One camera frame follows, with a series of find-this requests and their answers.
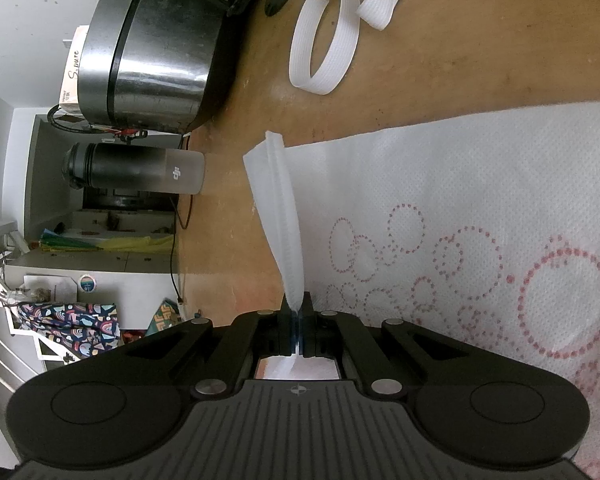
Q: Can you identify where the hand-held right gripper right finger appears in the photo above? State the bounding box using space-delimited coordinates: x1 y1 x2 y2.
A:
300 293 477 401

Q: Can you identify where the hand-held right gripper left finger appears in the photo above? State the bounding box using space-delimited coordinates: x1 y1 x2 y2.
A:
124 293 299 401

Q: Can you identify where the white paper towel sheet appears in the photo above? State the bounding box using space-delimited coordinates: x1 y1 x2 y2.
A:
243 101 600 480

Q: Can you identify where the patterned fabric bag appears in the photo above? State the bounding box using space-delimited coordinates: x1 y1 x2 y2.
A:
16 301 125 362

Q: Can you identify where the white cabinet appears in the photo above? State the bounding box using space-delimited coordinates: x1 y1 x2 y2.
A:
4 247 182 313

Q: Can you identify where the grey translucent water bottle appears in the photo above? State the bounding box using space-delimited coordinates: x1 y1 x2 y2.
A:
62 141 207 195

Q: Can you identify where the colourful folded cloth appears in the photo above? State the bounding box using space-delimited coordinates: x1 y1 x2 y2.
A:
39 229 173 255

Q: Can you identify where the steel rice cooker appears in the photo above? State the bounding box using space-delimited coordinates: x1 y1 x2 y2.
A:
75 0 255 136

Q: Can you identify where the white folding rack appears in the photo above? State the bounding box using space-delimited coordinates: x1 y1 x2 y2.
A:
0 219 48 378

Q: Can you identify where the black power cable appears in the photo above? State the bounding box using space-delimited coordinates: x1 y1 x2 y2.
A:
169 231 185 306

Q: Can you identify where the white elastic band ring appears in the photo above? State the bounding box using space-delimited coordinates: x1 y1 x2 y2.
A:
288 0 362 96

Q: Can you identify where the black cooker cord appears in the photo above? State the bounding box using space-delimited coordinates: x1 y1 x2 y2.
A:
47 102 148 139

